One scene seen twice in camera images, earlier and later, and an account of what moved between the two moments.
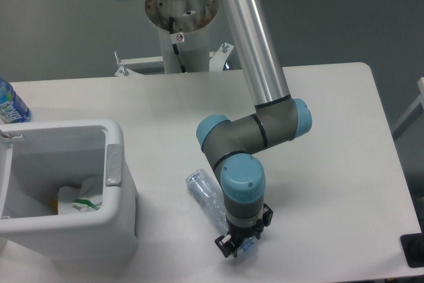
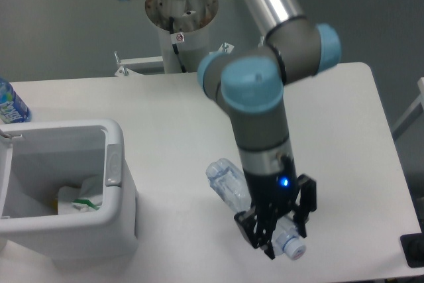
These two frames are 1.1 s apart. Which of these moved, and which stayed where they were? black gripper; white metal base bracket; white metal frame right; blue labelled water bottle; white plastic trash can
Moved: black gripper
Stayed: blue labelled water bottle; white plastic trash can; white metal base bracket; white metal frame right
